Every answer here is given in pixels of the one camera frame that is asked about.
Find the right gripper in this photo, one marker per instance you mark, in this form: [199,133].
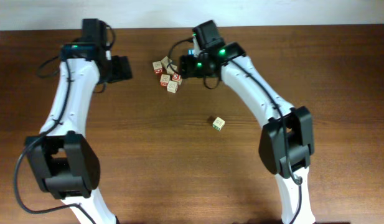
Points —
[185,66]

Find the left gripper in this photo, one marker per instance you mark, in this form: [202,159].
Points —
[122,68]

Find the red letter E block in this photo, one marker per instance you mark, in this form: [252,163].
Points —
[177,78]

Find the wooden block yellow O side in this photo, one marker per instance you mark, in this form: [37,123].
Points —
[172,86]

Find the wooden block green side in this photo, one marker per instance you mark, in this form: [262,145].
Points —
[218,123]

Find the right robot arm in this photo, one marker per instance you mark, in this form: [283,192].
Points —
[286,142]

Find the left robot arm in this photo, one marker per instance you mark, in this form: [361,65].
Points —
[62,161]

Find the blue letter L block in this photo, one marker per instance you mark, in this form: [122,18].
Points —
[191,52]

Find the plain wooden picture block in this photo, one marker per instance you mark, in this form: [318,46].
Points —
[171,69]

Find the wooden block blue side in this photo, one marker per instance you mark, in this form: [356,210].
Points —
[166,61]

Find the wooden block red bottom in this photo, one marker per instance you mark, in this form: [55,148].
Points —
[165,79]

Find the wooden block red C side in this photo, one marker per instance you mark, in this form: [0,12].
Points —
[157,67]

